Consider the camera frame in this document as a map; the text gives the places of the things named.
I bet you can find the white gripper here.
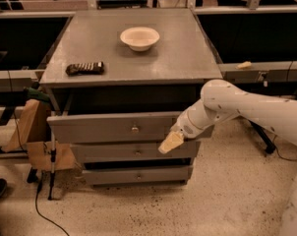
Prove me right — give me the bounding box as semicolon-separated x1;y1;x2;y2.
158;106;215;154

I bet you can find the grey top drawer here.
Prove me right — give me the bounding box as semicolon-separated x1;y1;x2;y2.
46;111;215;145

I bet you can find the grey drawer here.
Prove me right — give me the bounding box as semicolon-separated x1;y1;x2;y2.
46;111;215;145
71;141;200;163
83;165;193;185

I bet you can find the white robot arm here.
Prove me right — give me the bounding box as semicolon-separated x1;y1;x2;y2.
158;80;297;236

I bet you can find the grey middle drawer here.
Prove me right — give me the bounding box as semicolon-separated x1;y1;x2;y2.
71;141;200;163

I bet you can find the grey bottom drawer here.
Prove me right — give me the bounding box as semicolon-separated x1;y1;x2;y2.
83;165;193;185

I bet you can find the grey drawer cabinet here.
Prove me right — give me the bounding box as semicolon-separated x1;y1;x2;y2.
40;9;221;185

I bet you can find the black table leg base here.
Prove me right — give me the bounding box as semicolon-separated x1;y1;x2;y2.
250;122;276;154

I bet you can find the small yellow foam piece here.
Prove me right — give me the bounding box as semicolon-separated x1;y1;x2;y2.
236;61;252;70

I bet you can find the white bowl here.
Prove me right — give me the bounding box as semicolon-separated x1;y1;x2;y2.
120;27;160;52

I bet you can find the dark striped snack bar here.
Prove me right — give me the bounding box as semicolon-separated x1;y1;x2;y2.
65;62;104;76

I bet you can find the black tripod leg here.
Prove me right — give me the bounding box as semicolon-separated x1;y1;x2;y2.
48;132;56;201

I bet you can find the black floor cable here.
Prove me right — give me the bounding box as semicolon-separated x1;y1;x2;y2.
34;177;71;236

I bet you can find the green clamp handle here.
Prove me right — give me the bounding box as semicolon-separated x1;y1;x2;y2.
24;88;50;103

